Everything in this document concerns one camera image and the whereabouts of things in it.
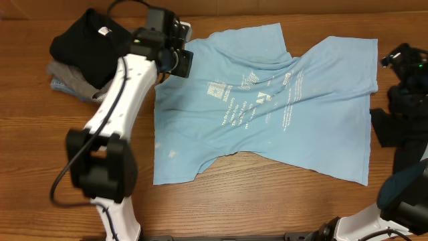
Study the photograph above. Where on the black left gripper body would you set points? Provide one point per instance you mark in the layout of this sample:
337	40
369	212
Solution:
178	62

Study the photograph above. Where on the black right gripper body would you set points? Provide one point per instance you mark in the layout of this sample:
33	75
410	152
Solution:
408	67

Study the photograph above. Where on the light blue t-shirt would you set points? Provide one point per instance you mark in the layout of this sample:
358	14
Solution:
246	93

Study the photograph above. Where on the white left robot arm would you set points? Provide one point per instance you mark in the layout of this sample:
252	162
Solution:
100	160

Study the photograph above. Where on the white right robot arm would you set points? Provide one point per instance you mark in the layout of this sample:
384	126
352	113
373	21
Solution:
401	207

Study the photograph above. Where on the dark navy garment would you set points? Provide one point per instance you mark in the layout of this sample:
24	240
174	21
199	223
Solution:
407	134

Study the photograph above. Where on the folded black shirt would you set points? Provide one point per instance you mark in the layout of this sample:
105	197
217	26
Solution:
92	44

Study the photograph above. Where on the folded grey garment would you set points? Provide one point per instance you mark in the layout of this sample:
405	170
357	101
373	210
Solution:
73	78

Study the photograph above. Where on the folded blue jeans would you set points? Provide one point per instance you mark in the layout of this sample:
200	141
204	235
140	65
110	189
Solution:
59	86

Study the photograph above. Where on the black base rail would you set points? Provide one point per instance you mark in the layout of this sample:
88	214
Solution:
230	237

